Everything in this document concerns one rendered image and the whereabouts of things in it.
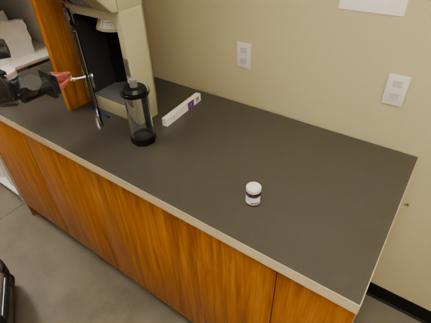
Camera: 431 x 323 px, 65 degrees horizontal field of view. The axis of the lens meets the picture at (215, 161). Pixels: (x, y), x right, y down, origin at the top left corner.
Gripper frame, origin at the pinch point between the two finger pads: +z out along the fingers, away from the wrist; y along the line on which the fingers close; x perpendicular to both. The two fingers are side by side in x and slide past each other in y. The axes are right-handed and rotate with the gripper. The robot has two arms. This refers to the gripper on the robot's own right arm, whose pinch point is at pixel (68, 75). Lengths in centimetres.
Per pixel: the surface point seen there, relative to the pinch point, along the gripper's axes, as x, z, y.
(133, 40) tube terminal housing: -17.0, 20.8, 10.4
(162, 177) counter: -49, -5, -25
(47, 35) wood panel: 19.9, 7.6, 9.6
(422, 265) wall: -140, 60, -82
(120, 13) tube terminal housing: -17.0, 17.2, 20.8
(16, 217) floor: 90, -20, -119
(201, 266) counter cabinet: -69, -11, -55
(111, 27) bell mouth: -7.5, 19.3, 13.8
